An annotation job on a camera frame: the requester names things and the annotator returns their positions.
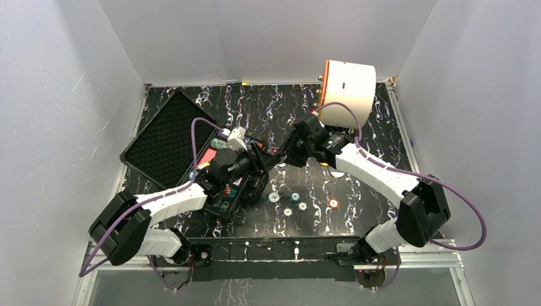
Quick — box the red playing card deck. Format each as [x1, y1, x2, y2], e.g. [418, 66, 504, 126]
[197, 148, 217, 169]

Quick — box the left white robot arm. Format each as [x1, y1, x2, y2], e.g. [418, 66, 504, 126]
[89, 144, 280, 266]

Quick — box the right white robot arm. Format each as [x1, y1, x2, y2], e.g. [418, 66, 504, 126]
[276, 114, 451, 264]

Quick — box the green orange chip row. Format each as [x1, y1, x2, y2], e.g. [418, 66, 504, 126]
[210, 138, 232, 150]

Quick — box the light blue chip row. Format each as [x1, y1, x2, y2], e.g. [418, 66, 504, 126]
[219, 186, 237, 201]

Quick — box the teal green chip row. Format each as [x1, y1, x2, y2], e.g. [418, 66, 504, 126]
[207, 199, 230, 214]

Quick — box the teal chip on table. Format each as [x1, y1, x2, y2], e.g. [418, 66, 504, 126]
[288, 192, 301, 203]

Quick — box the clear round button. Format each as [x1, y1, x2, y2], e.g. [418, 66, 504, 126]
[330, 171, 345, 179]

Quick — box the light blue chip ten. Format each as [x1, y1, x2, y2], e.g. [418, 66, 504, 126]
[268, 192, 280, 203]

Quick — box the black poker chip case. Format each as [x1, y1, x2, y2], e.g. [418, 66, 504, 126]
[120, 92, 267, 220]

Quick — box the small white chip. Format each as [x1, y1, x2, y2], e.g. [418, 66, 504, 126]
[283, 208, 293, 217]

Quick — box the red orange chip five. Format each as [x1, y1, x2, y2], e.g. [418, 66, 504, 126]
[327, 198, 340, 210]

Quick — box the white orange cylindrical device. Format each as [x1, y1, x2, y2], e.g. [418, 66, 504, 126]
[318, 60, 376, 129]

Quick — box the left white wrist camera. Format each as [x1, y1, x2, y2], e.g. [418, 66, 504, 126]
[221, 126, 247, 151]

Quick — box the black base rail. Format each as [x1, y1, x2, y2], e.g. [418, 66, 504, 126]
[145, 235, 406, 283]

